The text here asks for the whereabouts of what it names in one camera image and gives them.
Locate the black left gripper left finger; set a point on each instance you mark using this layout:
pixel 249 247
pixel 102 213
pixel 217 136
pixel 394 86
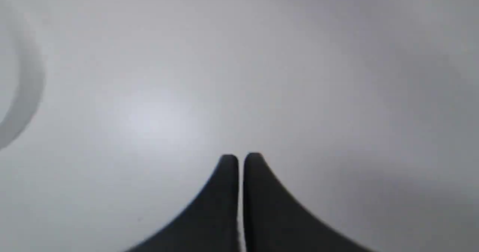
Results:
pixel 209 223

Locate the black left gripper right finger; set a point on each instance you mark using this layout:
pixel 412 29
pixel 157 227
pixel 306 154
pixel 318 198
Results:
pixel 275 222

